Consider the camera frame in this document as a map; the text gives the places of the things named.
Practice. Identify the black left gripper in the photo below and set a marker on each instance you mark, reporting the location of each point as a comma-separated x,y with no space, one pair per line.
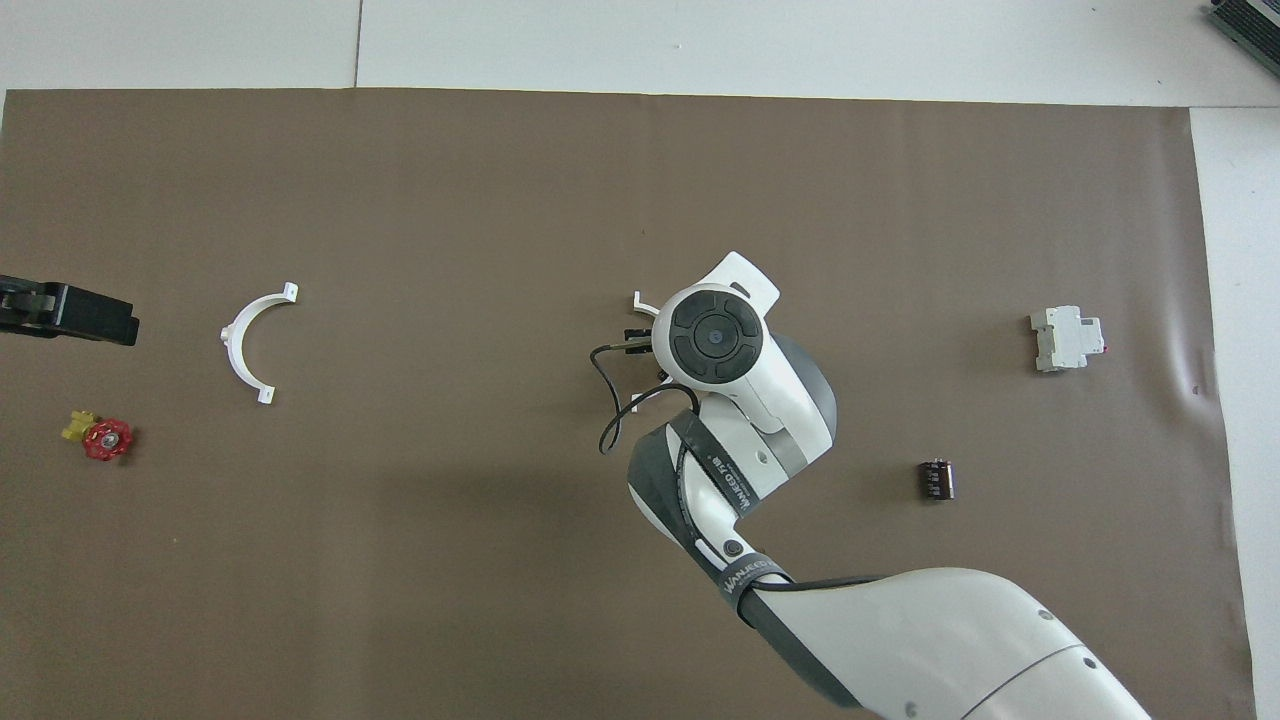
15,310

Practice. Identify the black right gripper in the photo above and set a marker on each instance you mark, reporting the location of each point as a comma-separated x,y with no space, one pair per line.
638,343

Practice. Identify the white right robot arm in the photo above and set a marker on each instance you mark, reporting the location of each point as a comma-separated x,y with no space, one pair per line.
900,640

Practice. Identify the brass valve with red handwheel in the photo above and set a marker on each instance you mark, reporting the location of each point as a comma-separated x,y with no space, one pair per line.
105,440

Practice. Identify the brown paper table mat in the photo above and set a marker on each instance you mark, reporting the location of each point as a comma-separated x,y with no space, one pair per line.
400,550

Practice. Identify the black cylindrical capacitor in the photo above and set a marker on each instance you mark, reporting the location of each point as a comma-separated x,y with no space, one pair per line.
937,480

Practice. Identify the white circuit breaker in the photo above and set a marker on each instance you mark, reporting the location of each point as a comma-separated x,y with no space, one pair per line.
1065,340

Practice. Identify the dark ribbed electronic device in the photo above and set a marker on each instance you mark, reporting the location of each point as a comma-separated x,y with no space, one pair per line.
1255,25

